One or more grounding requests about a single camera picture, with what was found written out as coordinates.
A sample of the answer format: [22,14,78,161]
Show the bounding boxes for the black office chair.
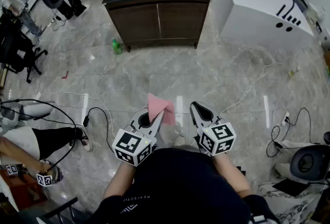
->
[0,24,48,84]

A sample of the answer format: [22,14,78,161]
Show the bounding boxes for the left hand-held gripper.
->
[112,107,166,167]

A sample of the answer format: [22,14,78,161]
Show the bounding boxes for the white floor cable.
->
[219,47,300,115]
[42,90,114,138]

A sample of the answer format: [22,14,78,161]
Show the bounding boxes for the black power cable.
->
[266,107,312,158]

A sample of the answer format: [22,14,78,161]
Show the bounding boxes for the pink cloth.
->
[147,93,176,126]

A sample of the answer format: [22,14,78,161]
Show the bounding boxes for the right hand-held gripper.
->
[190,101,237,157]

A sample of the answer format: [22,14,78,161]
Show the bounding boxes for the marble pattern table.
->
[257,181,330,224]

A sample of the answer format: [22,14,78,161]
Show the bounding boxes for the black bathtub faucet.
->
[276,0,302,26]

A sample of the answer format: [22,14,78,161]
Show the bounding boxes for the white fabric bundle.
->
[274,140,294,180]

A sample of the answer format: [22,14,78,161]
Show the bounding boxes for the black flat pad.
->
[272,178,310,197]

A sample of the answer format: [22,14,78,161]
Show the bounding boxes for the person's left forearm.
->
[103,161,136,200]

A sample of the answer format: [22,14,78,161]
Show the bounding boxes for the person's black shirt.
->
[87,148,282,224]

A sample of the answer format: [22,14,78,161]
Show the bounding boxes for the reddish brown box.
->
[0,170,48,211]

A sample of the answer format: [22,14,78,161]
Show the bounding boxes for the white bathtub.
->
[219,0,315,50]

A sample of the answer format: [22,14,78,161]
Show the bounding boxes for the green plastic bottle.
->
[111,39,123,55]

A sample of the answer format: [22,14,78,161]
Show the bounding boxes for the person's right forearm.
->
[212,153,252,199]

